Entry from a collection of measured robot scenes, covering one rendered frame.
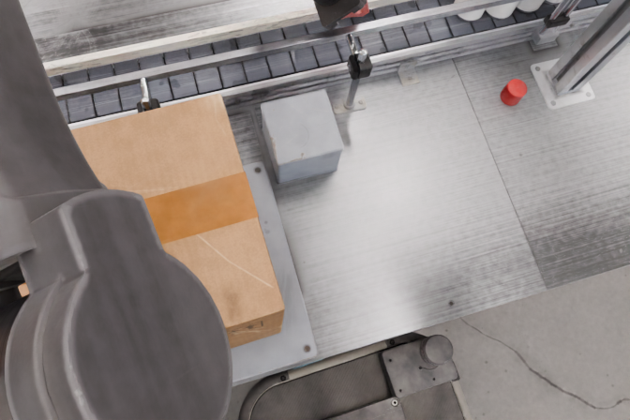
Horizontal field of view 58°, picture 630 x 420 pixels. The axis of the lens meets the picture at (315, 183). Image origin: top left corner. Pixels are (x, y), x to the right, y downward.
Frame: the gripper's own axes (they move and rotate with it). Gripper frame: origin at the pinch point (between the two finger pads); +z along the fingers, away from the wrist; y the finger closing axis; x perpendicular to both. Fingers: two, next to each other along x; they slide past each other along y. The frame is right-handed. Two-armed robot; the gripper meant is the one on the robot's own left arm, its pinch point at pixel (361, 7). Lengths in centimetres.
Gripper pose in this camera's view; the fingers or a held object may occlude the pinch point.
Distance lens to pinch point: 92.2
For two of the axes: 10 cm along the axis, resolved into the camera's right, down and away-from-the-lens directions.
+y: -3.0, -9.1, 2.8
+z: 5.4, 0.8, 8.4
